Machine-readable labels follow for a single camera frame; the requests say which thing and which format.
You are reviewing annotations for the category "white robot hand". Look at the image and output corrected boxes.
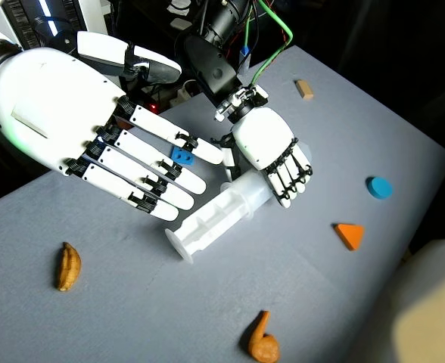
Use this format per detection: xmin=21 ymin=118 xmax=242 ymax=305
xmin=210 ymin=107 xmax=315 ymax=209
xmin=0 ymin=32 xmax=224 ymax=222

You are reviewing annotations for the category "large translucent plastic syringe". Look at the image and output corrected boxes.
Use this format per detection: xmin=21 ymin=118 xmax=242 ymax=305
xmin=164 ymin=145 xmax=315 ymax=264

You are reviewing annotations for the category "tan wooden rectangular block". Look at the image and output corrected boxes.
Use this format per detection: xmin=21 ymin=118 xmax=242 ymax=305
xmin=295 ymin=79 xmax=315 ymax=101

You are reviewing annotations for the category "blue block with holes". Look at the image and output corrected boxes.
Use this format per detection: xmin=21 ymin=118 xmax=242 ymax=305
xmin=170 ymin=146 xmax=195 ymax=168

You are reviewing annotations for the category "white computer tower, light strip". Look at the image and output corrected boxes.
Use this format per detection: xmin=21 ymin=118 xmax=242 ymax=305
xmin=1 ymin=0 xmax=89 ymax=52

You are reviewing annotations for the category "white power strip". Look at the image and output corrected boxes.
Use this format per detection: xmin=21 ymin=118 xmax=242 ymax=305
xmin=168 ymin=78 xmax=198 ymax=107

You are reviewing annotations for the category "blue round disc block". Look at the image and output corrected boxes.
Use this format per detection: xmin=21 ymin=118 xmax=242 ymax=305
xmin=365 ymin=176 xmax=394 ymax=200

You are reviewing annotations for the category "orange triangle block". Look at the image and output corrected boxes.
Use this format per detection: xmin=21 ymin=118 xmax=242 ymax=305
xmin=334 ymin=222 xmax=366 ymax=252

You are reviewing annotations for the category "golden toy fried dumpling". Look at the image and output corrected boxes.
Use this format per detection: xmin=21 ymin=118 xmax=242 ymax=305
xmin=54 ymin=241 xmax=82 ymax=293

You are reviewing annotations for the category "grey table cloth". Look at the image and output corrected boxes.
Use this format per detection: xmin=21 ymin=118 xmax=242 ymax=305
xmin=0 ymin=45 xmax=445 ymax=363

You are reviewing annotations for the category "toy fried chicken leg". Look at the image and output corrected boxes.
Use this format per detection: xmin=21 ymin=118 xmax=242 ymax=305
xmin=239 ymin=310 xmax=282 ymax=363

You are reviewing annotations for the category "beige blurred foreground object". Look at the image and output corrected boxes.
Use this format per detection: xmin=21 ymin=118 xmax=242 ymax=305
xmin=341 ymin=236 xmax=445 ymax=363

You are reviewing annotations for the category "green cable of arm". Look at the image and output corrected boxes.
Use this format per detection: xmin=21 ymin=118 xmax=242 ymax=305
xmin=251 ymin=0 xmax=296 ymax=86

